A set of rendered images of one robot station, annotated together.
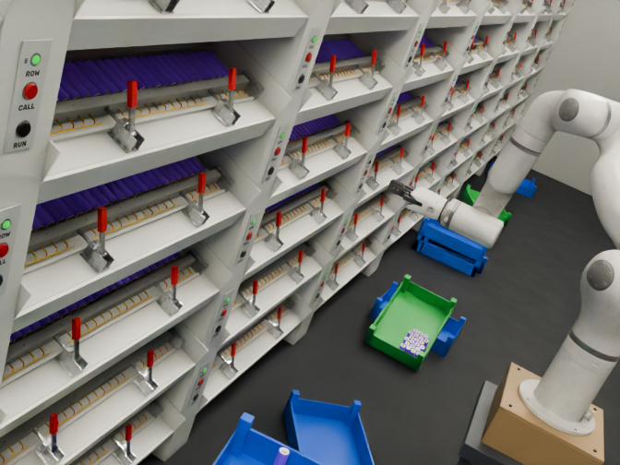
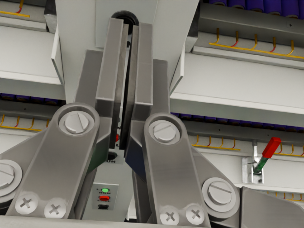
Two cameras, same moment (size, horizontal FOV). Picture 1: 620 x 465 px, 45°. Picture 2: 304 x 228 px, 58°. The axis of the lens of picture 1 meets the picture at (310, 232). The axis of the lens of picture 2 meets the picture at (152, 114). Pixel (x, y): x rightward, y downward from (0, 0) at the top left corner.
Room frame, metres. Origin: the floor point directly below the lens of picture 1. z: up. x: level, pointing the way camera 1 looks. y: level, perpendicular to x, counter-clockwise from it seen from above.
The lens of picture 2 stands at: (2.01, -0.25, 0.67)
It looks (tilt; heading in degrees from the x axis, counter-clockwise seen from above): 52 degrees down; 60
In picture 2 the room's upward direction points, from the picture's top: 17 degrees clockwise
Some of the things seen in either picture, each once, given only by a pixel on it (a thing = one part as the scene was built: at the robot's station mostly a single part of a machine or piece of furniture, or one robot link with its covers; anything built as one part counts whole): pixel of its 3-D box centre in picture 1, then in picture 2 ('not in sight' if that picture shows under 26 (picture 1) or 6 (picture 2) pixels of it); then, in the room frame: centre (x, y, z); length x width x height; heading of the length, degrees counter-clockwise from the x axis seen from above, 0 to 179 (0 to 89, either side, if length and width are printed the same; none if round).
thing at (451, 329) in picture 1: (418, 317); not in sight; (2.42, -0.47, 0.04); 0.30 x 0.20 x 0.08; 73
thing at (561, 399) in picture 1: (574, 377); not in sight; (1.55, -0.69, 0.47); 0.19 x 0.19 x 0.18
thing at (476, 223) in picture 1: (477, 225); not in sight; (1.96, -0.43, 0.60); 0.13 x 0.09 x 0.08; 73
